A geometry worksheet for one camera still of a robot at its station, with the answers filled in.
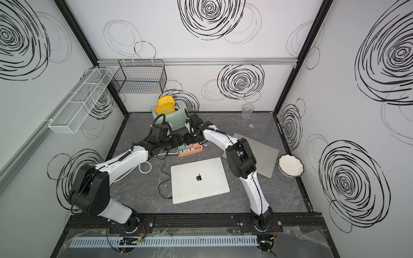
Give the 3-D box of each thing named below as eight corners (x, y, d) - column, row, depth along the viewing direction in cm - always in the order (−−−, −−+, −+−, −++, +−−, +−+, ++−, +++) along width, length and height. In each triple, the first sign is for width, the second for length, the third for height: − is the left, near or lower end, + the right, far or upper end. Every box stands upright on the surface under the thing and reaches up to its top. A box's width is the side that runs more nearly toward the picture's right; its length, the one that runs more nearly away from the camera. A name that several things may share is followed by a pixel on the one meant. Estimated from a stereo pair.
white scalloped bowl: (280, 178, 90) (282, 175, 87) (274, 157, 98) (276, 154, 95) (304, 178, 90) (307, 175, 87) (296, 157, 98) (298, 154, 95)
